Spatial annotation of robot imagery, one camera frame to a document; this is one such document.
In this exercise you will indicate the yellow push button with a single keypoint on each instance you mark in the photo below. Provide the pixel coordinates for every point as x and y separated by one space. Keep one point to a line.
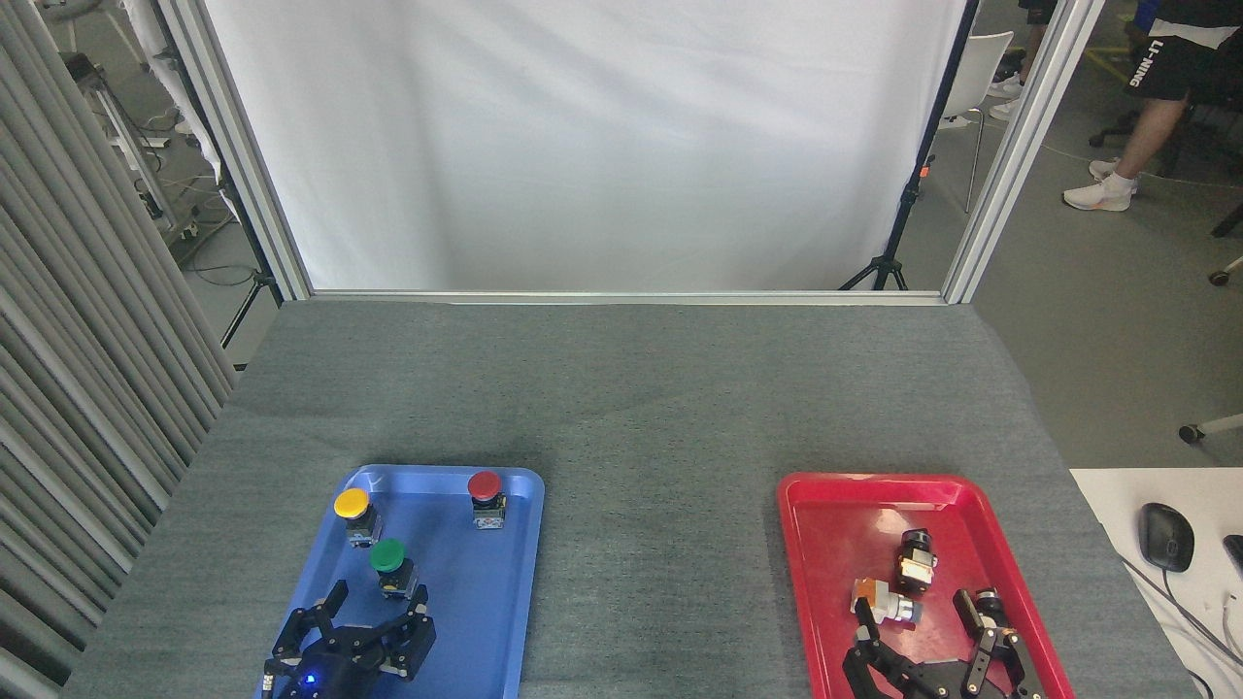
352 503

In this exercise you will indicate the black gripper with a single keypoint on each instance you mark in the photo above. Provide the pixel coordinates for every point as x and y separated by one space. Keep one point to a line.
330 670
957 682

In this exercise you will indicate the white and orange switch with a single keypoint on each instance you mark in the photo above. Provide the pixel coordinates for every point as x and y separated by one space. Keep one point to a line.
879 600

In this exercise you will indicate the white chair leg with caster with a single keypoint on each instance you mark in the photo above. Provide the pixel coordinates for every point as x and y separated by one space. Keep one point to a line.
1214 425

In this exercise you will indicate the silver aluminium cross bar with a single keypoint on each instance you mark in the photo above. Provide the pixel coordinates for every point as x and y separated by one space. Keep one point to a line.
621 297

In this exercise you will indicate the blue plastic tray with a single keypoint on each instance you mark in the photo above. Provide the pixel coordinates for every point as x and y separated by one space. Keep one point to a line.
476 602

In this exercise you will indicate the metal rack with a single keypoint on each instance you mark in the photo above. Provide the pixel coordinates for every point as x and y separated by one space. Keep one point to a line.
83 73

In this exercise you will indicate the red push button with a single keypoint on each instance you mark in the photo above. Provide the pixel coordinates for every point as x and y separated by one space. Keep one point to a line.
485 483

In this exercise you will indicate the red plastic tray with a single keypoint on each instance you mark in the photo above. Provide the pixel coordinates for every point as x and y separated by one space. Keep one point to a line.
845 544

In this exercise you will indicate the white chair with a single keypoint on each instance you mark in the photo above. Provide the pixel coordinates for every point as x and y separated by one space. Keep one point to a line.
976 68

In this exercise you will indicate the grey pleated curtain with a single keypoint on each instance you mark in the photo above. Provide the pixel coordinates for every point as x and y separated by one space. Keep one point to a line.
78 388

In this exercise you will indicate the white desk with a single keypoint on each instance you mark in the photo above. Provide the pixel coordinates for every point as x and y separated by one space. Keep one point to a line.
1117 505

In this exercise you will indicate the black and white switch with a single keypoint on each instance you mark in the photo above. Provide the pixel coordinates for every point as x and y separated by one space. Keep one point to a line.
915 568

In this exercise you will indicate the black and orange switch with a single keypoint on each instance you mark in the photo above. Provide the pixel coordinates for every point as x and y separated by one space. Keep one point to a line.
991 600

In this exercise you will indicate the silver aluminium post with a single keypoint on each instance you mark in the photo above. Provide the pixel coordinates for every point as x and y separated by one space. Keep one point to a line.
238 146
1020 146

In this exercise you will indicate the black computer mouse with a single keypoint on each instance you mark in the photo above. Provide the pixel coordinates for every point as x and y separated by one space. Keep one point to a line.
1165 536

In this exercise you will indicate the white backdrop cloth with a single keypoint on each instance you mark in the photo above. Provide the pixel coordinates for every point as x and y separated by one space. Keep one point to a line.
583 146

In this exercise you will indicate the green push button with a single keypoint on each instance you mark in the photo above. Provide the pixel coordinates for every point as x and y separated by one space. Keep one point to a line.
387 555

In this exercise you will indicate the person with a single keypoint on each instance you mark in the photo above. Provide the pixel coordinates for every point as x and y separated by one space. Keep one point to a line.
1156 116
1006 87

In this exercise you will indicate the black tripod stand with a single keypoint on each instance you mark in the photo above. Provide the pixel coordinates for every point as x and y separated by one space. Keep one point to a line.
260 282
908 199

